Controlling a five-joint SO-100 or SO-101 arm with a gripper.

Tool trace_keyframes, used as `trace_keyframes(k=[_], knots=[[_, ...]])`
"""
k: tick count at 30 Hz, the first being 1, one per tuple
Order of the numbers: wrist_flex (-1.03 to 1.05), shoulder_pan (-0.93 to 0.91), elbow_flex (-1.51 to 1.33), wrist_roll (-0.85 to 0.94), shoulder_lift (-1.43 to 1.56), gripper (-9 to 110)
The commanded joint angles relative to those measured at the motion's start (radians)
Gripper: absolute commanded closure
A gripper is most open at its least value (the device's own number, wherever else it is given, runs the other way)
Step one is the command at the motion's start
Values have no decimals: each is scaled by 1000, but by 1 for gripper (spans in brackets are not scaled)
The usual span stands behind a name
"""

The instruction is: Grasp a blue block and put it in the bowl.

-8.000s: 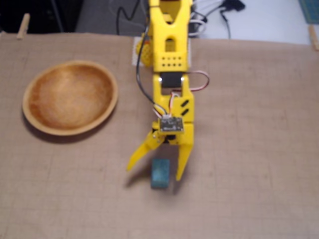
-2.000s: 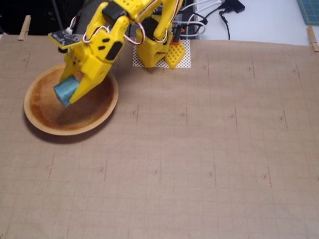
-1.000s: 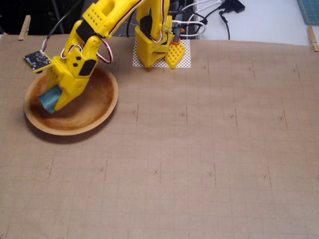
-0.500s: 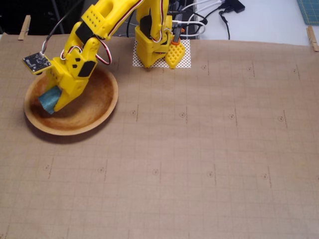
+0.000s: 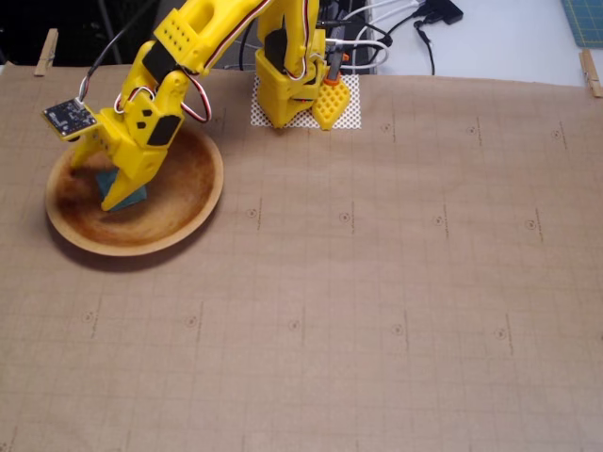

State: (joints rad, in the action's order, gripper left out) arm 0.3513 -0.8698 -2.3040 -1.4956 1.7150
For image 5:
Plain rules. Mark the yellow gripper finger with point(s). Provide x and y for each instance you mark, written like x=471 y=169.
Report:
x=92 y=146
x=123 y=190

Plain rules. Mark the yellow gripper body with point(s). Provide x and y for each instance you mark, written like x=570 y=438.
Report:
x=139 y=163

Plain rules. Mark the blue block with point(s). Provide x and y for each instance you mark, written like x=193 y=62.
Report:
x=134 y=200

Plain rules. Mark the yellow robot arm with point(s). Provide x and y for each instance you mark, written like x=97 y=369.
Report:
x=202 y=28

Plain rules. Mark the wooden bowl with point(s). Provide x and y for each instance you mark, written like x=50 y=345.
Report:
x=179 y=198

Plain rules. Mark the wooden clothespin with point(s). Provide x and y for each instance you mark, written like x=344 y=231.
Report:
x=46 y=52
x=590 y=73

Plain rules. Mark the black furniture piece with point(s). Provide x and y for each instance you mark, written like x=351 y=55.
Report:
x=70 y=28

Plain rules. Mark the orange black clamp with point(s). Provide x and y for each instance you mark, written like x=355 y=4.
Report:
x=335 y=66

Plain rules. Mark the white mesh mat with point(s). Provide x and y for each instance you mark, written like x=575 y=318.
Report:
x=353 y=113

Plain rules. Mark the brown gridded wrapping paper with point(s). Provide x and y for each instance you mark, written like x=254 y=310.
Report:
x=424 y=282

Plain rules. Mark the black power adapter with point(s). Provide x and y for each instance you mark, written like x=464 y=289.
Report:
x=445 y=11

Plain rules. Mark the green cutting mat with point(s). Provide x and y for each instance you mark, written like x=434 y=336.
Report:
x=586 y=21

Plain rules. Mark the black camera circuit board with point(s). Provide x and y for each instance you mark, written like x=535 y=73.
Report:
x=70 y=117

